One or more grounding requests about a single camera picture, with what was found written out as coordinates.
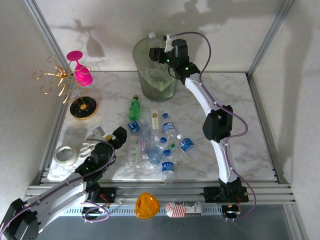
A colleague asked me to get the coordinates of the bottle dark blue label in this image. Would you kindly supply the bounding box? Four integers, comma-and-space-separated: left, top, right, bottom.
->
160, 149, 176, 184

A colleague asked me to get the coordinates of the green plastic bin liner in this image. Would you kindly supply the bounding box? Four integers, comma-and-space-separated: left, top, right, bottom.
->
134, 37, 178, 92

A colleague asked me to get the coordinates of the white cap blue label bottle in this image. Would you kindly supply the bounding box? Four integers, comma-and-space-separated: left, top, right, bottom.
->
176, 133, 201, 161

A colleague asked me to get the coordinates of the white rectangular box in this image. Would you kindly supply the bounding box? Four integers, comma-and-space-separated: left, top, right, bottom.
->
149, 108, 161, 130

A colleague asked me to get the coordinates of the clear bottle green cap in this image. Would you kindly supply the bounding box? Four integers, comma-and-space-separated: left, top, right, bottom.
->
168, 143, 191, 167

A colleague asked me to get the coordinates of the clear bottle white cap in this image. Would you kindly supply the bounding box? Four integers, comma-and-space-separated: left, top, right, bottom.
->
147, 32, 165, 50

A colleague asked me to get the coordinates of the aluminium side rail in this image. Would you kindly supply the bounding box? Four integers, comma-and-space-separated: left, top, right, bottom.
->
246, 72, 292, 187
37, 72, 68, 185

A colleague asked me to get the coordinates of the aluminium frame post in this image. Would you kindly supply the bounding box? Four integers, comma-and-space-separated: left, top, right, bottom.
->
23, 0, 66, 76
246, 0, 296, 77

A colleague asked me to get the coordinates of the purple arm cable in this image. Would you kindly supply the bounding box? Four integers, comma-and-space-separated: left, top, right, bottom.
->
169, 31, 257, 222
0, 138, 117, 235

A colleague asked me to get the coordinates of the bottle light blue label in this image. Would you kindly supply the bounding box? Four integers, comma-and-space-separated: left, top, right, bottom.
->
147, 136, 168, 168

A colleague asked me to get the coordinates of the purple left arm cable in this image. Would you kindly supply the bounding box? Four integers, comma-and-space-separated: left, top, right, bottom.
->
0, 138, 117, 235

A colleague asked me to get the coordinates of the pink wine glass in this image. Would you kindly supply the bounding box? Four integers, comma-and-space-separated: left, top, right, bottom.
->
66, 50, 94, 87

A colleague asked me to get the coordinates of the green mesh bin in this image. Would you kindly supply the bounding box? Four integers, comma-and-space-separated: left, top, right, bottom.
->
132, 36, 179, 103

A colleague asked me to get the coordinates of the crushed bottle blue label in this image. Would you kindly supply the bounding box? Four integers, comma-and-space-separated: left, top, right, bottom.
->
126, 119, 145, 136

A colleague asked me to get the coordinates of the green bottle yellow cap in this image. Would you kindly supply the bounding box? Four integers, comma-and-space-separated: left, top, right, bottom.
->
128, 94, 142, 120

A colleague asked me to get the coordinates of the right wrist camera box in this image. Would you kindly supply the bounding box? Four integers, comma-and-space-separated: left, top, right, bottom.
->
163, 34, 175, 53

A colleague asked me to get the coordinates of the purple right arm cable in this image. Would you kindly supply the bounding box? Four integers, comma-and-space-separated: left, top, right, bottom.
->
169, 31, 257, 222

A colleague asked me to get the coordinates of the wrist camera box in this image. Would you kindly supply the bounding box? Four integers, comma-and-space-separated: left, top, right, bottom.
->
91, 126, 106, 138
163, 34, 175, 53

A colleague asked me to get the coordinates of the white slotted cable duct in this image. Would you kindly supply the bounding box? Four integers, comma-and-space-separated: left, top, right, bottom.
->
59, 205, 227, 218

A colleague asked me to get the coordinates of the gold wire glass rack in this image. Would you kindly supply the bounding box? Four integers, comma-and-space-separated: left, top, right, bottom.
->
31, 54, 99, 121

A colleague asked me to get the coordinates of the bottle green white label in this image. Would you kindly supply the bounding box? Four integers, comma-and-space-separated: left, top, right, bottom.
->
127, 135, 142, 169

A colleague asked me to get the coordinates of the white tape roll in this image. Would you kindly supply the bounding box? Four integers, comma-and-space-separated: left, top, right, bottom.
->
53, 144, 79, 167

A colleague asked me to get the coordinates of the clear bottle pink label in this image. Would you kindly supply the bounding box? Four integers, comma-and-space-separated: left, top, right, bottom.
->
139, 123, 152, 161

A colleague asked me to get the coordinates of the orange triangular plastic object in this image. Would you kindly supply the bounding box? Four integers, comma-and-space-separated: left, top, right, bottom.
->
135, 191, 161, 220

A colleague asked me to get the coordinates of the aluminium front rail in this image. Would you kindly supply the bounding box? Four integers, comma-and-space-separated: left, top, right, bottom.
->
22, 183, 297, 207

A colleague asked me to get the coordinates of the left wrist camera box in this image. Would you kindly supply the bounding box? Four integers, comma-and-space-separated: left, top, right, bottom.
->
91, 126, 106, 138

